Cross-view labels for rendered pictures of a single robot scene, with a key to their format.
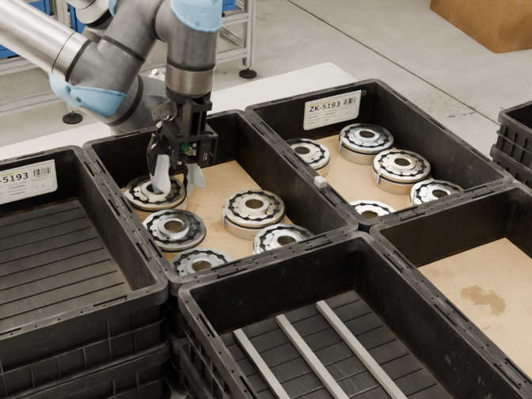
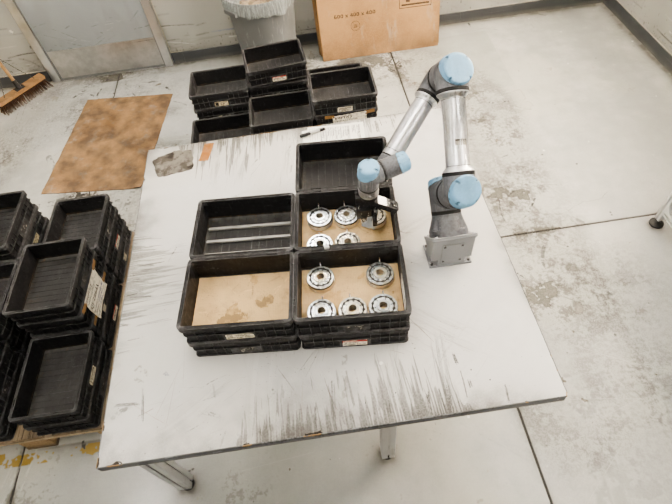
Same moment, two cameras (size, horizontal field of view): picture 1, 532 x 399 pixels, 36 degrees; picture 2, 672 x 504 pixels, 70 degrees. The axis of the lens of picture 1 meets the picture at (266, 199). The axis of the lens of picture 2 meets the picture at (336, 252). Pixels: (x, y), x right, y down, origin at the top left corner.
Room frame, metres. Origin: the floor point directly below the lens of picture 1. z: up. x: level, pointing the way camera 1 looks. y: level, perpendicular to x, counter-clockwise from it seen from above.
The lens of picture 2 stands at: (1.69, -0.97, 2.35)
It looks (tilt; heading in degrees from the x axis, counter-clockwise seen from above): 53 degrees down; 124
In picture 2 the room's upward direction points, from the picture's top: 8 degrees counter-clockwise
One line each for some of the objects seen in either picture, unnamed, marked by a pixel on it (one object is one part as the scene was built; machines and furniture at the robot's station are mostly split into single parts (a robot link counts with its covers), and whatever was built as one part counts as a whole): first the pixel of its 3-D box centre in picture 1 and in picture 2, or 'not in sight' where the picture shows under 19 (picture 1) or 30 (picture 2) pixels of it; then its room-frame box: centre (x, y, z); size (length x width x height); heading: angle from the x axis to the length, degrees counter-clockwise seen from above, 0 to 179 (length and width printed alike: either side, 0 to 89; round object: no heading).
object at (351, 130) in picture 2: not in sight; (334, 137); (0.65, 0.71, 0.70); 0.33 x 0.23 x 0.01; 35
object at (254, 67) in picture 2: not in sight; (279, 85); (-0.17, 1.39, 0.37); 0.42 x 0.34 x 0.46; 35
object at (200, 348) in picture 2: not in sight; (248, 312); (0.85, -0.37, 0.76); 0.40 x 0.30 x 0.12; 30
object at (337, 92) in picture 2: not in sight; (344, 113); (0.39, 1.29, 0.37); 0.40 x 0.30 x 0.45; 35
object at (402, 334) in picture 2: not in sight; (352, 304); (1.20, -0.18, 0.76); 0.40 x 0.30 x 0.12; 30
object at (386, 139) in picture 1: (366, 137); (383, 306); (1.33, -0.18, 0.86); 0.10 x 0.10 x 0.01
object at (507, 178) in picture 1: (370, 146); (350, 282); (1.20, -0.18, 0.92); 0.40 x 0.30 x 0.02; 30
